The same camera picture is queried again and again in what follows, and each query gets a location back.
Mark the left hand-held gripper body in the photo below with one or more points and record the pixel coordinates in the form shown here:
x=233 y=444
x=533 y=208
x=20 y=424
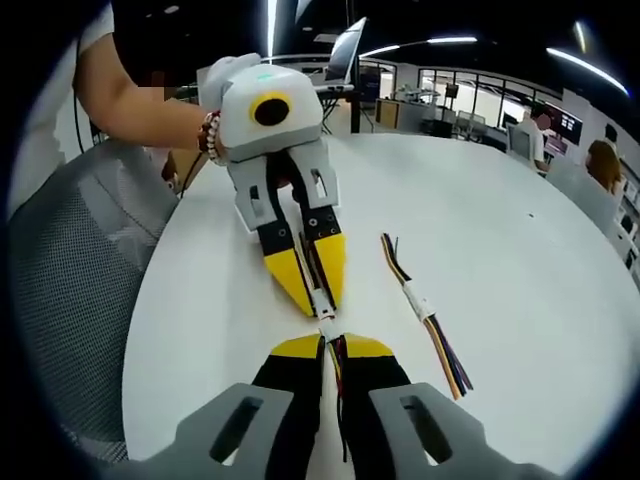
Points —
x=280 y=135

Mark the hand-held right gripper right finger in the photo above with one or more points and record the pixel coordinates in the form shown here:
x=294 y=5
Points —
x=380 y=380

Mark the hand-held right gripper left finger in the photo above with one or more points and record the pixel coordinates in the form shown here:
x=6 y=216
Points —
x=290 y=400

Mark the black laptop stand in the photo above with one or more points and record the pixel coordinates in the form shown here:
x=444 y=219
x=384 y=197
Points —
x=355 y=112

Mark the silver laptop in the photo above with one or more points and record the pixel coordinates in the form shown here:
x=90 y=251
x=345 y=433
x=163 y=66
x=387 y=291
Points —
x=345 y=50

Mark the ceiling light strip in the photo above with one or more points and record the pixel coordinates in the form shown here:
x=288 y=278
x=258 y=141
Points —
x=425 y=44
x=273 y=27
x=590 y=67

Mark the wooden cabinet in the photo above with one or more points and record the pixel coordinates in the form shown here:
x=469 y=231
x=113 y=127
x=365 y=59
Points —
x=387 y=112

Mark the grey mesh office chair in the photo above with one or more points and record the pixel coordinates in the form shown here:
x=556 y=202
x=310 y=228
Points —
x=75 y=240

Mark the white office chair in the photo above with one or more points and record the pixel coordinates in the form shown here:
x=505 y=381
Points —
x=517 y=142

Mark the person's white shirt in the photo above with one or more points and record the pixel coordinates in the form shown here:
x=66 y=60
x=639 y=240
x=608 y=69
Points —
x=45 y=100

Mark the wall monitor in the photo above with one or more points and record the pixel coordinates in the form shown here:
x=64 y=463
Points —
x=567 y=127

